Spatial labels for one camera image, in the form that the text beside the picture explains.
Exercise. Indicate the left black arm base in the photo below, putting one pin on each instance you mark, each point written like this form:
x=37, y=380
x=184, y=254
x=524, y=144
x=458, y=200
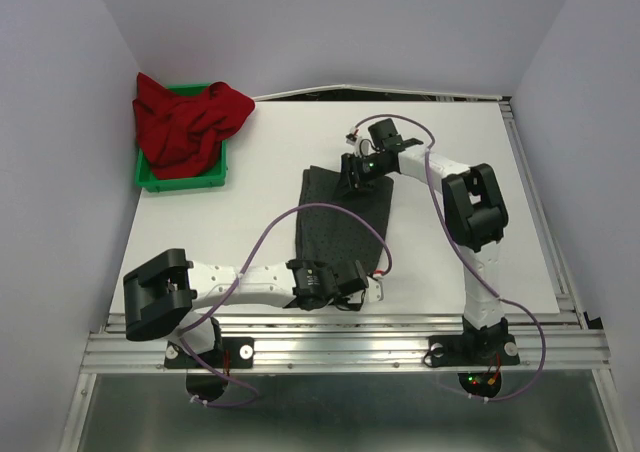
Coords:
x=231, y=353

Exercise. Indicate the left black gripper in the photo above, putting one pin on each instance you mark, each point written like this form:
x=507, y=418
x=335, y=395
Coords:
x=339, y=301

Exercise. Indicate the white back wall trim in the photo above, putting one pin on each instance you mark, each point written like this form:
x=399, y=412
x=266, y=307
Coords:
x=362, y=93

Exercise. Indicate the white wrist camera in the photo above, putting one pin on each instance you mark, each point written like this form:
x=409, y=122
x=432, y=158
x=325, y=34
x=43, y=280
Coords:
x=362, y=146
x=373, y=293

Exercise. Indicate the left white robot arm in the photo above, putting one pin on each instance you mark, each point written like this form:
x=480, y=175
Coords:
x=162, y=296

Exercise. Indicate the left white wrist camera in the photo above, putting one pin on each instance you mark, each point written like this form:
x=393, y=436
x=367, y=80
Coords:
x=373, y=293

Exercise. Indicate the green plastic bin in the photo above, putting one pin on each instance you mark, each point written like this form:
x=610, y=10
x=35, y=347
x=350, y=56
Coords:
x=215, y=177

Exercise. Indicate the dark grey dotted skirt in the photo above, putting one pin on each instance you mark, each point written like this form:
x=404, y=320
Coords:
x=332, y=237

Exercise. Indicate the aluminium rail frame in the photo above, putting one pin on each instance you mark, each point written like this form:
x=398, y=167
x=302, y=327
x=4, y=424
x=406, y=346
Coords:
x=341, y=382

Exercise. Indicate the red skirt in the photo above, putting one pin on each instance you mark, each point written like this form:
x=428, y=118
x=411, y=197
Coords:
x=181, y=136

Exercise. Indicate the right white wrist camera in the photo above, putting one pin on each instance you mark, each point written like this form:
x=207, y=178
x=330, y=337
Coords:
x=362, y=146

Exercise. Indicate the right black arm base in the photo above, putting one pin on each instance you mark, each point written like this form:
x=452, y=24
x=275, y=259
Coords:
x=447, y=351

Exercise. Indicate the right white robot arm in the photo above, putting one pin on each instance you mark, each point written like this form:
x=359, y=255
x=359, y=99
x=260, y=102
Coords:
x=467, y=199

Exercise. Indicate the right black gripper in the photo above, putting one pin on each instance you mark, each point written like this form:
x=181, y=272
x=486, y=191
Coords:
x=351, y=175

